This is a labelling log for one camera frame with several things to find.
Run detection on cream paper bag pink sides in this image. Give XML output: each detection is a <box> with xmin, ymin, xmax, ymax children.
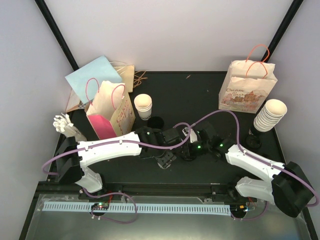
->
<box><xmin>86</xmin><ymin>81</ymin><xmax>136</xmax><ymax>140</ymax></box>

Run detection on white paper coffee cup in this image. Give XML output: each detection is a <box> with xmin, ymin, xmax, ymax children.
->
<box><xmin>158</xmin><ymin>163</ymin><xmax>171</xmax><ymax>170</ymax></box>

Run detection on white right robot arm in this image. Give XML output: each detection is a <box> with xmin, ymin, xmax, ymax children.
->
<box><xmin>181</xmin><ymin>122</ymin><xmax>315</xmax><ymax>218</ymax></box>

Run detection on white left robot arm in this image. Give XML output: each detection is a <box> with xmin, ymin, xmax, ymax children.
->
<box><xmin>55</xmin><ymin>126</ymin><xmax>182</xmax><ymax>200</ymax></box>

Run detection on small stack paper cups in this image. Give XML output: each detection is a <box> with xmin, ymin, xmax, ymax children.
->
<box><xmin>134</xmin><ymin>93</ymin><xmax>152</xmax><ymax>121</ymax></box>

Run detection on black lid stacks right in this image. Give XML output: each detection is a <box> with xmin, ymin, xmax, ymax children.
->
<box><xmin>245</xmin><ymin>127</ymin><xmax>262</xmax><ymax>150</ymax></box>

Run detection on Cream Bear printed paper bag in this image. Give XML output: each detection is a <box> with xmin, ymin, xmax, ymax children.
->
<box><xmin>218</xmin><ymin>49</ymin><xmax>278</xmax><ymax>114</ymax></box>

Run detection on tall stack paper cups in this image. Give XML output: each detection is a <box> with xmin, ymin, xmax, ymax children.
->
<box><xmin>253</xmin><ymin>99</ymin><xmax>288</xmax><ymax>133</ymax></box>

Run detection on brown kraft paper bag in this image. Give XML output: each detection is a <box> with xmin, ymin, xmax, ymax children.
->
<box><xmin>110</xmin><ymin>61</ymin><xmax>148</xmax><ymax>93</ymax></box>

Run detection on patterned flat paper bag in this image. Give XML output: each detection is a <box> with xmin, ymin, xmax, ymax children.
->
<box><xmin>65</xmin><ymin>90</ymin><xmax>86</xmax><ymax>113</ymax></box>

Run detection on light blue paper bag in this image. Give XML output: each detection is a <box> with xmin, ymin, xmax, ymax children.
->
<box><xmin>65</xmin><ymin>55</ymin><xmax>122</xmax><ymax>104</ymax></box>

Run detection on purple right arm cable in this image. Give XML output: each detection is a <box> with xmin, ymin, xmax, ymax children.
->
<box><xmin>189</xmin><ymin>109</ymin><xmax>320</xmax><ymax>222</ymax></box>

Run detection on light blue slotted cable duct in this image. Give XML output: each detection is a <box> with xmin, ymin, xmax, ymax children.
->
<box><xmin>42</xmin><ymin>201</ymin><xmax>231</xmax><ymax>216</ymax></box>

